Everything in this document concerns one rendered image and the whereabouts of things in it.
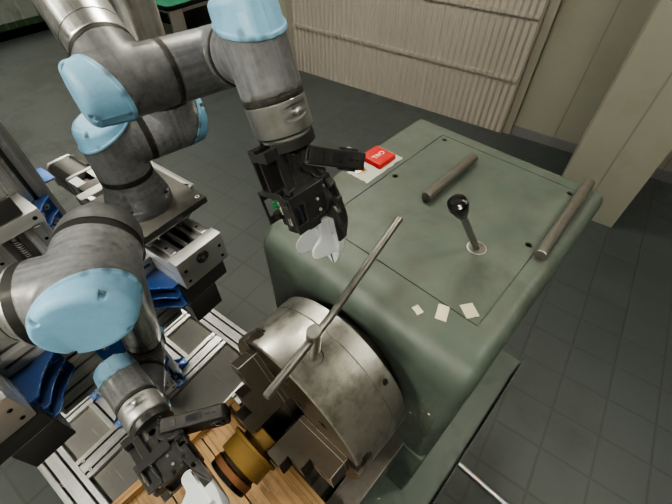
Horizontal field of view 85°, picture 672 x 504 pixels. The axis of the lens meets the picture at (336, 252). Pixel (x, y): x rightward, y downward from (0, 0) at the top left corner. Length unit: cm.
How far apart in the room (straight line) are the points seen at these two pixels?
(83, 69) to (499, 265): 65
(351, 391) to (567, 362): 178
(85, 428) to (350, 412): 144
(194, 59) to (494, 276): 56
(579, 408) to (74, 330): 203
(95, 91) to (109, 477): 150
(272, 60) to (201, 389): 150
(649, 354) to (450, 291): 196
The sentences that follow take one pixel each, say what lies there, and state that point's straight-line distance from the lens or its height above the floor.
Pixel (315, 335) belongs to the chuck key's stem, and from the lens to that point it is 51.
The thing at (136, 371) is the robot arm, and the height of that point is 110.
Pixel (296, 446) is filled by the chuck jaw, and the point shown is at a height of 111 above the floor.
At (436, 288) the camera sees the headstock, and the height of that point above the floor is 126.
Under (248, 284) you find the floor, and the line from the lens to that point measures 226.
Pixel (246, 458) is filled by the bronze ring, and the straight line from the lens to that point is 68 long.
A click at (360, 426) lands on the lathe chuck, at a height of 118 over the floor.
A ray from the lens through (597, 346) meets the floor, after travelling 241.
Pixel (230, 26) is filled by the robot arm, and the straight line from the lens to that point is 45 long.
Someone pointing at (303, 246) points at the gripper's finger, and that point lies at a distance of 56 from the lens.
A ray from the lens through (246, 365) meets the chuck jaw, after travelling 64.
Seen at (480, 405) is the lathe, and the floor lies 54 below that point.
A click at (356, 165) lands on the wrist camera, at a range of 55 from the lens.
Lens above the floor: 176
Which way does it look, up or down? 48 degrees down
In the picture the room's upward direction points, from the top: straight up
